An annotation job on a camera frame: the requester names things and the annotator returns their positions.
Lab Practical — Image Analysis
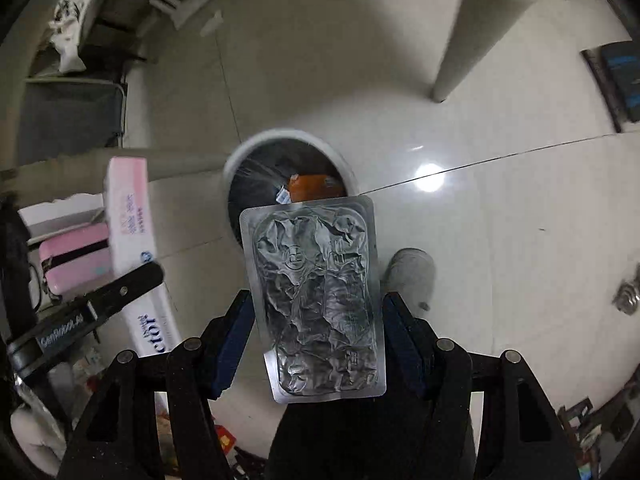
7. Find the grey slipper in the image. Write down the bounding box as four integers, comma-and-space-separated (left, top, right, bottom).
384, 247, 437, 307

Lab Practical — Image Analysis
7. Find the dark clutter pile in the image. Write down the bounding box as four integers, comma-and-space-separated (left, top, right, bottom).
555, 370, 640, 480

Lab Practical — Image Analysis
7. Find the silver foil blister pack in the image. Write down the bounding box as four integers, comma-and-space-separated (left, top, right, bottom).
239, 195, 388, 404

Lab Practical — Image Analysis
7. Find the open white cardboard box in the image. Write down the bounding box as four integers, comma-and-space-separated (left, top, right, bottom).
17, 192, 108, 246

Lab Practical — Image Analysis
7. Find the white table leg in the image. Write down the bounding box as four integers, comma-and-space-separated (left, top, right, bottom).
431, 0, 546, 104

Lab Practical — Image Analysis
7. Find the white printed plastic bag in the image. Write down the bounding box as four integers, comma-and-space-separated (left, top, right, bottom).
47, 0, 88, 73

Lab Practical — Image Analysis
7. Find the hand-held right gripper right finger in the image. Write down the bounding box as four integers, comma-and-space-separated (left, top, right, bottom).
381, 291, 582, 480

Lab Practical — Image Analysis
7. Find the dark flat box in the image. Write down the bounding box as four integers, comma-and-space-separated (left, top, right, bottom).
580, 40, 640, 134

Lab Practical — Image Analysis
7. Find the pink and white carton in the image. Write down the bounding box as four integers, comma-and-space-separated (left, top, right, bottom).
102, 156, 182, 358

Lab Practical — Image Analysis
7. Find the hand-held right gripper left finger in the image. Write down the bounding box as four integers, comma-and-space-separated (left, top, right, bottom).
57, 290, 257, 480

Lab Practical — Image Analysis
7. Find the white paper scrap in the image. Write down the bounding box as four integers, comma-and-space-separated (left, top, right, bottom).
200, 9, 225, 37

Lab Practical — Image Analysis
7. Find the grey folding chair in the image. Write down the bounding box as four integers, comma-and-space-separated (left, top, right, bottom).
17, 79, 128, 167

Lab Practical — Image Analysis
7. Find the white round trash bin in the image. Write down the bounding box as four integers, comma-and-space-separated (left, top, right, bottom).
223, 129, 359, 251

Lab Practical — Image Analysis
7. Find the pink case with black strap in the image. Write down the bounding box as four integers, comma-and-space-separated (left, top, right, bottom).
38, 222, 115, 297

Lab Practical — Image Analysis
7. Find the red printed packet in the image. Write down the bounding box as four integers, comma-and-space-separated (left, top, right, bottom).
212, 424, 238, 456

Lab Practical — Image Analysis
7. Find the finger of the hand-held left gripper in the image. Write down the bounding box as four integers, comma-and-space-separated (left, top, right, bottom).
75, 262, 166, 322

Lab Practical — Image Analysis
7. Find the orange snack wrapper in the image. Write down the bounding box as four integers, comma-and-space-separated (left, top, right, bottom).
289, 173, 346, 204

